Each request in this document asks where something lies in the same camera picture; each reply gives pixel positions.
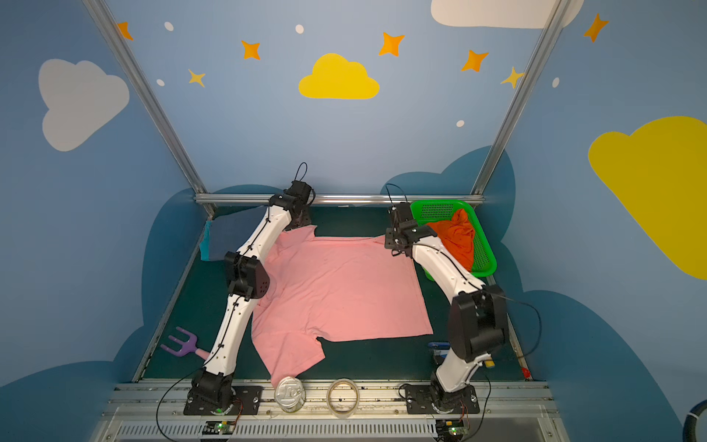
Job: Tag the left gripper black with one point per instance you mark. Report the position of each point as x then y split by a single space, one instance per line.
301 219

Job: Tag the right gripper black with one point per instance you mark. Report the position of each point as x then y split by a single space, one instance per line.
393 241

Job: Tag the green plastic basket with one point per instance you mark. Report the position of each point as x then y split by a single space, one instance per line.
428 211

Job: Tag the pink t-shirt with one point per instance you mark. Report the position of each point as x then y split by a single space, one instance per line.
335 289

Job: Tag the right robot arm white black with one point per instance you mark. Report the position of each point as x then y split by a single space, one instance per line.
477 324

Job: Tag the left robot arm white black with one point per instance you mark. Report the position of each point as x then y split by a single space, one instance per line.
211 387

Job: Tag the orange t-shirt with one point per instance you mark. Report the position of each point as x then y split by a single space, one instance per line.
457 235

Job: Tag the folded blue-grey t-shirt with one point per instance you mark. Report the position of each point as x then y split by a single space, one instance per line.
229 232

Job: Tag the clear tape roll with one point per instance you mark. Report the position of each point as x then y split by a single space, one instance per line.
343 398

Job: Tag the purple pink toy rake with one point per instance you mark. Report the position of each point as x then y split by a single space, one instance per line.
188 346

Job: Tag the right circuit board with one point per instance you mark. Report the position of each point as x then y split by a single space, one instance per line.
450 431

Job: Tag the circuit board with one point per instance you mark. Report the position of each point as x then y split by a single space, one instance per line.
219 428
450 431

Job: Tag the left circuit board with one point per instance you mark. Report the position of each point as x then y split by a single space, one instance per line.
219 428

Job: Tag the aluminium frame back bar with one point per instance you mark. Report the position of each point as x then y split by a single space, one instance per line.
251 199

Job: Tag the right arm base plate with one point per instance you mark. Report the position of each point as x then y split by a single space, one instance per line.
427 399

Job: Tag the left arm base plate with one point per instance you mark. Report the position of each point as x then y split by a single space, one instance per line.
244 400

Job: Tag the aluminium frame left post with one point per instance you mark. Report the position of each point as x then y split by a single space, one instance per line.
108 27

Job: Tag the aluminium frame post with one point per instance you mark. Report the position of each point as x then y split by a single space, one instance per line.
108 27
538 60

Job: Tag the aluminium front rail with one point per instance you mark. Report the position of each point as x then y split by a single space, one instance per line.
360 410

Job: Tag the aluminium frame right post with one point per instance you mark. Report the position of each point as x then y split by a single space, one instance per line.
538 60

